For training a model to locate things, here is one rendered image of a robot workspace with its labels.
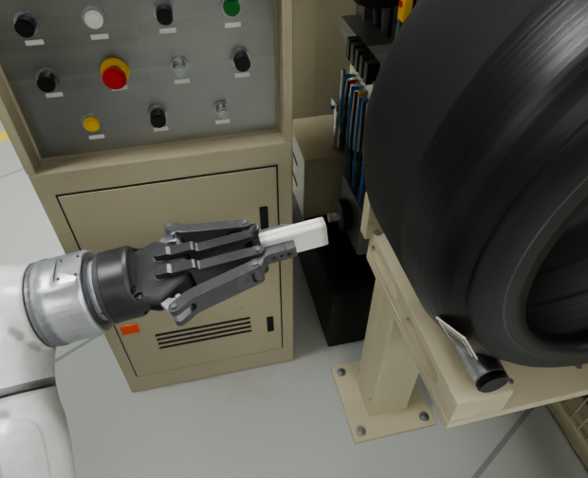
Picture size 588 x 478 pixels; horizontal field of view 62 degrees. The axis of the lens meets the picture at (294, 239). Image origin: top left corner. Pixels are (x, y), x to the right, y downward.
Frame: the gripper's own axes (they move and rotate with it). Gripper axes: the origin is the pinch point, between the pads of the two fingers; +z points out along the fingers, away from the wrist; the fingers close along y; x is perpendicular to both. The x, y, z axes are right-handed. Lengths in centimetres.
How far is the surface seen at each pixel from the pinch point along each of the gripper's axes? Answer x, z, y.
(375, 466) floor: 116, 12, 13
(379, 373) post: 90, 19, 27
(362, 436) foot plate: 115, 11, 22
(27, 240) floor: 100, -102, 137
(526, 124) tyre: -14.1, 18.1, -8.3
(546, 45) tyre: -18.4, 20.5, -5.3
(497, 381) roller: 26.0, 22.0, -9.9
